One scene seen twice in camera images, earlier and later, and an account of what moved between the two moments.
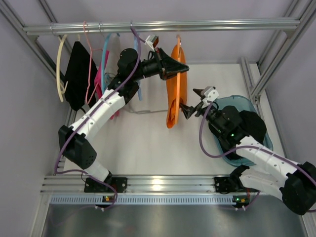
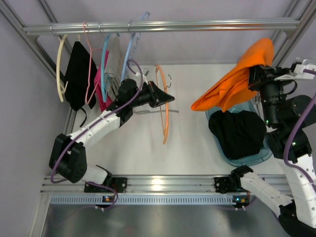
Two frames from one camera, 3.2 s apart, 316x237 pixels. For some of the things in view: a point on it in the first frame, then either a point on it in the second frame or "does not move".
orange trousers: x=171 y=89 -> x=233 y=89
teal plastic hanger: x=103 y=63 does not move
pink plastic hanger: x=85 y=23 does not move
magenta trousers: x=98 y=81 does not move
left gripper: x=161 y=65 -> x=153 y=94
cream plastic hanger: x=60 y=87 does not move
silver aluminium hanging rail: x=156 y=25 does not move
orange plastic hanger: x=178 y=79 -> x=156 y=67
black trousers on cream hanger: x=80 y=75 does not move
